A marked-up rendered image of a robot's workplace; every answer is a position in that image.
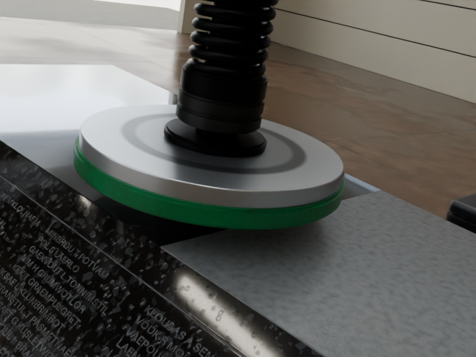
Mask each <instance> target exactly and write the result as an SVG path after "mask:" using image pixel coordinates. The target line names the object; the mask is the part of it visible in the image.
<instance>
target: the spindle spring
mask: <svg viewBox="0 0 476 357"><path fill-rule="evenodd" d="M203 1H210V2H217V3H223V4H234V5H242V6H259V9H258V10H254V9H244V8H230V7H224V6H214V5H209V4H202V3H199V4H196V5H195V6H194V11H195V13H197V14H198V15H201V16H207V17H213V18H222V19H228V20H235V21H252V22H256V25H245V24H236V23H224V22H218V21H211V20H210V19H208V18H199V17H196V18H194V19H193V20H192V25H193V27H194V28H196V29H199V30H206V31H210V32H214V33H224V34H230V35H248V36H254V39H243V38H227V37H221V36H216V35H208V32H205V31H194V32H192V33H191V35H190V37H191V40H192V41H193V42H194V43H197V44H199V45H191V46H190V47H189V49H188V52H189V54H190V55H191V56H192V57H194V58H190V59H189V60H188V61H187V63H186V64H187V65H188V66H189V67H190V68H192V69H195V70H198V71H200V72H205V73H207V74H213V75H217V76H221V77H231V78H239V79H250V78H255V77H259V76H261V75H263V74H264V73H265V72H266V65H265V64H264V62H265V61H266V60H267V59H268V51H267V50H266V48H267V47H269V46H270V44H271V39H270V37H269V36H268V35H269V34H270V33H271V32H272V31H273V24H272V23H271V22H270V21H271V20H273V19H274V18H275V17H276V11H275V9H274V8H272V7H271V6H275V5H276V4H277V3H278V0H203ZM207 46H208V47H216V48H222V49H228V50H251V53H232V52H220V51H215V50H207V49H206V47H207ZM197 58H198V59H202V60H207V61H212V62H221V63H228V64H249V66H250V67H227V66H220V65H215V64H208V63H204V62H199V60H198V59H197Z"/></svg>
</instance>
